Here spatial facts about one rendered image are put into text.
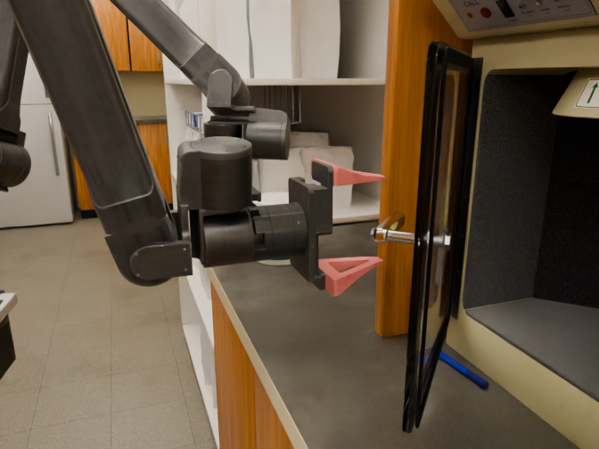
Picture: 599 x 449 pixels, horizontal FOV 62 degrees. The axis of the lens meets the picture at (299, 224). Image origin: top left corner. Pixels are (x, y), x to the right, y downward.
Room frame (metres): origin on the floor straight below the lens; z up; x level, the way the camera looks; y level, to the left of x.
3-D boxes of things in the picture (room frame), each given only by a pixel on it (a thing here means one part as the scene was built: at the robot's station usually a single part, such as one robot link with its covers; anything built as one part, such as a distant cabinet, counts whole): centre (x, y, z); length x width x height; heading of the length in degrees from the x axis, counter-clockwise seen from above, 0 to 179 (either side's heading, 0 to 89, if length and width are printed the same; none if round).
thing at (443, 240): (0.48, -0.14, 1.18); 0.02 x 0.02 x 0.06; 66
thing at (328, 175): (0.53, -0.05, 1.24); 0.09 x 0.07 x 0.07; 110
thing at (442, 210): (0.59, -0.17, 1.19); 0.30 x 0.01 x 0.40; 156
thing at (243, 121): (0.76, 0.11, 1.27); 0.07 x 0.06 x 0.07; 83
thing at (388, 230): (0.53, -0.12, 1.20); 0.10 x 0.05 x 0.03; 156
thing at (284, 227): (0.51, 0.02, 1.20); 0.07 x 0.07 x 0.10; 20
